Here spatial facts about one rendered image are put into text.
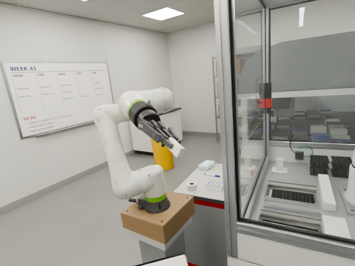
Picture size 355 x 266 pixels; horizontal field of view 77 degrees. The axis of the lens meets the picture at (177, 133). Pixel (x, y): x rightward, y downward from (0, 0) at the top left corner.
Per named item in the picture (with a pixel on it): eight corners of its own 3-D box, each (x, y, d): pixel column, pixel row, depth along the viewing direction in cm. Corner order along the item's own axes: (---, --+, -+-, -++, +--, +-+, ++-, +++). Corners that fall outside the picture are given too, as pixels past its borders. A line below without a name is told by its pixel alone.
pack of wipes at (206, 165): (206, 171, 200) (206, 166, 199) (198, 169, 206) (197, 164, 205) (215, 165, 211) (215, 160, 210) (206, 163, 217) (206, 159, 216)
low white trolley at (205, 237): (182, 274, 187) (173, 191, 169) (207, 228, 239) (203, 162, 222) (255, 300, 159) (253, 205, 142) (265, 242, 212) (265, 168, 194)
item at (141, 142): (132, 154, 516) (124, 101, 488) (162, 140, 608) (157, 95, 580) (156, 158, 476) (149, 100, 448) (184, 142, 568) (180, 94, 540)
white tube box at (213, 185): (205, 189, 168) (205, 184, 167) (209, 184, 175) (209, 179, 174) (221, 191, 162) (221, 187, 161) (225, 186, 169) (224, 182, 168)
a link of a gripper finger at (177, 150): (170, 136, 65) (169, 136, 65) (183, 149, 60) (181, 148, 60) (167, 145, 66) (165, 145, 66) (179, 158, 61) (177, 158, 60)
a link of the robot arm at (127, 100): (115, 114, 93) (113, 88, 88) (143, 110, 99) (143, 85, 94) (126, 128, 83) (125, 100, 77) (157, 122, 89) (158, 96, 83)
